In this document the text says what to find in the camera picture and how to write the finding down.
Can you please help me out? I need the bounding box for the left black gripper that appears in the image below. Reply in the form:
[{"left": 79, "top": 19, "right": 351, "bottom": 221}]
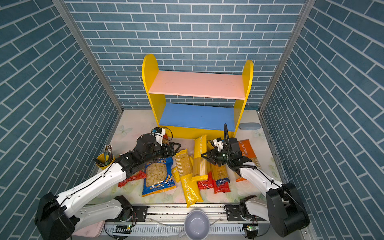
[{"left": 142, "top": 141, "right": 182, "bottom": 165}]

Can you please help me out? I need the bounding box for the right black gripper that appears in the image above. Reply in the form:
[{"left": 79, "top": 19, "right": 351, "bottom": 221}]
[{"left": 201, "top": 147, "right": 233, "bottom": 167}]

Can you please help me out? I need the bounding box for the yellow spaghetti bag long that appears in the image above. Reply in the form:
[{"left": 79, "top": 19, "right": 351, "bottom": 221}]
[{"left": 175, "top": 149, "right": 203, "bottom": 208}]

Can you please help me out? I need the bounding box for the blue-top Moli pasta bag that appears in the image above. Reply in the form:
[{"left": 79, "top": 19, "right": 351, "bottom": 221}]
[{"left": 211, "top": 164, "right": 230, "bottom": 187}]

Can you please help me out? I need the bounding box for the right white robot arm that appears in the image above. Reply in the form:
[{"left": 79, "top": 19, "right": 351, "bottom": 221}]
[{"left": 201, "top": 138, "right": 310, "bottom": 237}]

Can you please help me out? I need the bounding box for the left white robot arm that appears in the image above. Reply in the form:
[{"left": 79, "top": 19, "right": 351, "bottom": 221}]
[{"left": 35, "top": 135, "right": 181, "bottom": 240}]

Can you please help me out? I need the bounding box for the blue shell pasta bag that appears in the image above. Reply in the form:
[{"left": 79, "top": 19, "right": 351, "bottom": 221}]
[{"left": 142, "top": 157, "right": 176, "bottom": 197}]

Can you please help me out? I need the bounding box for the yellow shelf unit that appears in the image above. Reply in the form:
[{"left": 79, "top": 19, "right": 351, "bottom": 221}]
[{"left": 142, "top": 54, "right": 254, "bottom": 140}]

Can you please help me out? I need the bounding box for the orange pasta bag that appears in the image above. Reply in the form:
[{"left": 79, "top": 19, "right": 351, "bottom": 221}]
[{"left": 239, "top": 140, "right": 261, "bottom": 169}]

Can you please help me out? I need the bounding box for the red spaghetti bag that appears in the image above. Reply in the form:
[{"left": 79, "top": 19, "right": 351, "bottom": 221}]
[
  {"left": 213, "top": 182, "right": 231, "bottom": 194},
  {"left": 198, "top": 172, "right": 214, "bottom": 190}
]

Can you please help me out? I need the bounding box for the red macaroni bag lower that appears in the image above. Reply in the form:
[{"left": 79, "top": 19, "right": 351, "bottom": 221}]
[{"left": 118, "top": 171, "right": 147, "bottom": 188}]

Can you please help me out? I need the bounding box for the grey oval case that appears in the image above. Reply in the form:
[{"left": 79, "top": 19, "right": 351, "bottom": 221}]
[{"left": 239, "top": 123, "right": 262, "bottom": 131}]

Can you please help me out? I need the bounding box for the yellow pen cup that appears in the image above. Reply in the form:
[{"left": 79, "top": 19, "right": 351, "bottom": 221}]
[{"left": 93, "top": 145, "right": 116, "bottom": 170}]

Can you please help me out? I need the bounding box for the grey bowl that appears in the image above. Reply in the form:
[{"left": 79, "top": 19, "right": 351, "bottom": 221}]
[{"left": 178, "top": 210, "right": 211, "bottom": 240}]

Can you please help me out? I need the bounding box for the pink tray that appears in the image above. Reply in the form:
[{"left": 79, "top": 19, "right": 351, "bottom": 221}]
[{"left": 72, "top": 221, "right": 105, "bottom": 238}]

